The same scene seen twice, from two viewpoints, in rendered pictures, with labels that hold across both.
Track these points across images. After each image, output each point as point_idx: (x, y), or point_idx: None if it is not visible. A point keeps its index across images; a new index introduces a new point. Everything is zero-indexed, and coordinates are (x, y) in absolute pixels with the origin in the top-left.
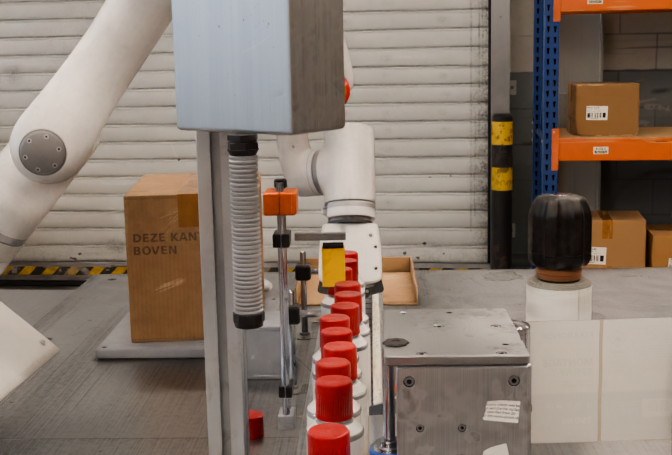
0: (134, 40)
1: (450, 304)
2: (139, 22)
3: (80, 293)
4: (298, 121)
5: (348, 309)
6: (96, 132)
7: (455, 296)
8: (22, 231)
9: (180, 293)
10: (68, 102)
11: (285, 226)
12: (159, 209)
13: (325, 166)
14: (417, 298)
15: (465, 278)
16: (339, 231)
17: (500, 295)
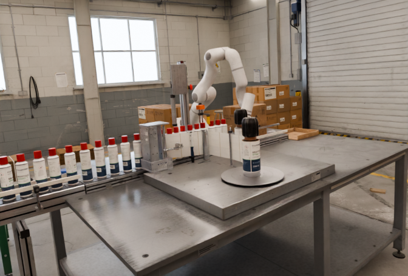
0: (208, 76)
1: (305, 141)
2: (208, 73)
3: None
4: (173, 92)
5: (188, 125)
6: (203, 93)
7: (311, 140)
8: (198, 111)
9: (231, 128)
10: (198, 88)
11: (201, 111)
12: (227, 110)
13: (241, 102)
14: (297, 138)
15: (328, 137)
16: None
17: (323, 141)
